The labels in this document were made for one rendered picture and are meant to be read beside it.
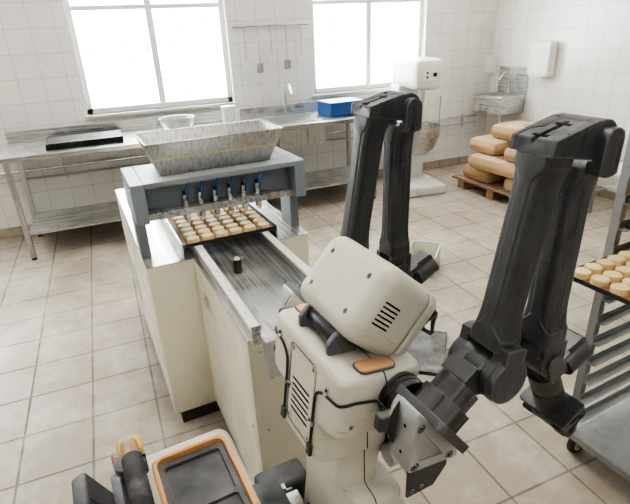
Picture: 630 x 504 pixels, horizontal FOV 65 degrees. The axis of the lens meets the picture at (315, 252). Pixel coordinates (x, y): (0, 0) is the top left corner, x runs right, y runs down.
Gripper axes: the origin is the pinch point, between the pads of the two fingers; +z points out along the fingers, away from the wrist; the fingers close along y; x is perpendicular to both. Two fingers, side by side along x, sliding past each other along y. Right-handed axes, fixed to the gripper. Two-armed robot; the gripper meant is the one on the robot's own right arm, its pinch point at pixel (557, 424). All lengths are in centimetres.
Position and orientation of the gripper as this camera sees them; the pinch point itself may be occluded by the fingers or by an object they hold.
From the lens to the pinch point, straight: 118.0
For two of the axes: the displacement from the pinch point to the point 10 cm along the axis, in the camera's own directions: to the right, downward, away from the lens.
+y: -4.7, -3.6, 8.1
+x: -7.8, 6.0, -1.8
